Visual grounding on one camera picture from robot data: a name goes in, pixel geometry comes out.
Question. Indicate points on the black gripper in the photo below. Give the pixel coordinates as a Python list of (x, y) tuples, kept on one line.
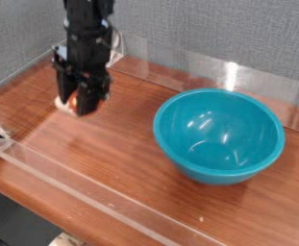
[(80, 65)]

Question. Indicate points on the toy mushroom brown cap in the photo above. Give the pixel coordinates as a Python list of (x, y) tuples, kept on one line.
[(68, 107)]

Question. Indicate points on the blue plastic bowl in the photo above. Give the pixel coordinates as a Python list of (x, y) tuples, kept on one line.
[(219, 135)]

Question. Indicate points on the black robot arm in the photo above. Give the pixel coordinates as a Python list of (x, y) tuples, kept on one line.
[(87, 15)]

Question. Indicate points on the clear acrylic back barrier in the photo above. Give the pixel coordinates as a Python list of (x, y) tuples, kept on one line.
[(169, 66)]

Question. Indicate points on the clear acrylic barrier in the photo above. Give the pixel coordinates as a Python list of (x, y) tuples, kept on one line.
[(145, 220), (169, 66)]

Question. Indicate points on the clear acrylic front barrier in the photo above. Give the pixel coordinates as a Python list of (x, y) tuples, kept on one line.
[(145, 220)]

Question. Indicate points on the clear acrylic corner bracket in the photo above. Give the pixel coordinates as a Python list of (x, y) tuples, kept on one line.
[(117, 48)]

